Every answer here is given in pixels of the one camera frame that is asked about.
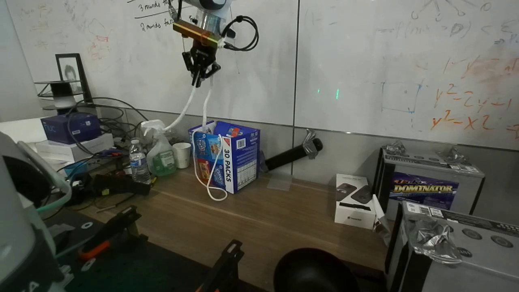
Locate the black cable bundle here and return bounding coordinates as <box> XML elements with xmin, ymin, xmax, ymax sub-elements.
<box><xmin>63</xmin><ymin>96</ymin><xmax>151</xmax><ymax>159</ymax></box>

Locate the large white whiteboard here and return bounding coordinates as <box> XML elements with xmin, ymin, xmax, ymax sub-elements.
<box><xmin>0</xmin><ymin>0</ymin><xmax>519</xmax><ymax>153</ymax></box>

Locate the white phone box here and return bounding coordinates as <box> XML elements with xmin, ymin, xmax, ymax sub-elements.
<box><xmin>332</xmin><ymin>172</ymin><xmax>386</xmax><ymax>232</ymax></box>

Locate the grey battery Dominator label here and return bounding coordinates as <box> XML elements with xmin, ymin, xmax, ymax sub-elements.
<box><xmin>373</xmin><ymin>145</ymin><xmax>486</xmax><ymax>218</ymax></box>

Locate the black picture frame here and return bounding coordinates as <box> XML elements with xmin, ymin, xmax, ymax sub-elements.
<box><xmin>53</xmin><ymin>52</ymin><xmax>94</xmax><ymax>104</ymax></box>

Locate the black perforated breadboard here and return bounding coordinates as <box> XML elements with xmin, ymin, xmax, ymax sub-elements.
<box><xmin>53</xmin><ymin>210</ymin><xmax>261</xmax><ymax>292</ymax></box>

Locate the black clamp orange handle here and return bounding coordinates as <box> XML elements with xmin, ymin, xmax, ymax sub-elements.
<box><xmin>196</xmin><ymin>241</ymin><xmax>246</xmax><ymax>292</ymax></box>
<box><xmin>78</xmin><ymin>205</ymin><xmax>142</xmax><ymax>265</ymax></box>

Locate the black round bowl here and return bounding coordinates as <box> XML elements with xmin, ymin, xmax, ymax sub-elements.
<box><xmin>272</xmin><ymin>247</ymin><xmax>360</xmax><ymax>292</ymax></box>

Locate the crumpled silver foil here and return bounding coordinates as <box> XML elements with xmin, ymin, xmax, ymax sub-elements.
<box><xmin>407</xmin><ymin>216</ymin><xmax>467</xmax><ymax>267</ymax></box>

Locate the white paper cup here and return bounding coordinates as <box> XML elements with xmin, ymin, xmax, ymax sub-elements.
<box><xmin>172</xmin><ymin>142</ymin><xmax>194</xmax><ymax>171</ymax></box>

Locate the white paper sheet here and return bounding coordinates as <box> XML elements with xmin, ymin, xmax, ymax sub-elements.
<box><xmin>266</xmin><ymin>174</ymin><xmax>297</xmax><ymax>192</ymax></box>

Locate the clear water bottle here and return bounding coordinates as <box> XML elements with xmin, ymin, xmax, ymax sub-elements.
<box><xmin>128</xmin><ymin>138</ymin><xmax>152</xmax><ymax>185</ymax></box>

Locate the plain grey battery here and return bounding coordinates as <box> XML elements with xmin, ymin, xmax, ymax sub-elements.
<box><xmin>384</xmin><ymin>202</ymin><xmax>519</xmax><ymax>292</ymax></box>

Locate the black tube mount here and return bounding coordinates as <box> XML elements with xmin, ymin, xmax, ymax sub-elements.
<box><xmin>262</xmin><ymin>135</ymin><xmax>324</xmax><ymax>174</ymax></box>

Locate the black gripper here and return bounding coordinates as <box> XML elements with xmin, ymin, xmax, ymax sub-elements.
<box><xmin>181</xmin><ymin>38</ymin><xmax>222</xmax><ymax>88</ymax></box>

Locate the blue cardboard snack box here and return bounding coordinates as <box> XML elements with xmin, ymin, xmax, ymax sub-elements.
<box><xmin>188</xmin><ymin>119</ymin><xmax>262</xmax><ymax>195</ymax></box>

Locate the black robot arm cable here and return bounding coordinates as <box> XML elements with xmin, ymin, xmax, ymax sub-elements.
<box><xmin>219</xmin><ymin>13</ymin><xmax>261</xmax><ymax>54</ymax></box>

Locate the thick white braided rope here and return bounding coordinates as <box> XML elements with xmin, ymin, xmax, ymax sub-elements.
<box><xmin>191</xmin><ymin>86</ymin><xmax>232</xmax><ymax>203</ymax></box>

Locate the dark blue storage box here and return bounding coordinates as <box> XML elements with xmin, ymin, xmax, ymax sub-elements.
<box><xmin>40</xmin><ymin>112</ymin><xmax>104</xmax><ymax>145</ymax></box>

